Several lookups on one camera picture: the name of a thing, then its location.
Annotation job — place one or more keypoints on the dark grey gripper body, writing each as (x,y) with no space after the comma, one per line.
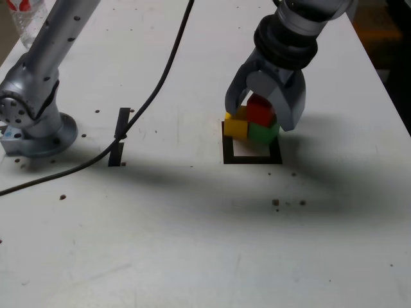
(282,73)

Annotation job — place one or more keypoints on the yellow cube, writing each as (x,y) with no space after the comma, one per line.
(236,128)

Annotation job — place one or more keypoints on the black tape square outline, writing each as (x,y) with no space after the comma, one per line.
(250,160)

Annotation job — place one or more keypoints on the green cube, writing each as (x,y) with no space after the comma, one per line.
(261,134)

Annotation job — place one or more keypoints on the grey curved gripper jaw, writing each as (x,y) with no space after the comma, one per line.
(290,106)
(234,93)

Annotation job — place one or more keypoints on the red cube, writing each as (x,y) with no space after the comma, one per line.
(260,112)

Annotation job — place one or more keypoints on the black tape strip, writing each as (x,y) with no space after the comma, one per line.
(122,115)

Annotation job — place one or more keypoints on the clear plastic bottle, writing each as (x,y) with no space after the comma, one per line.
(25,22)

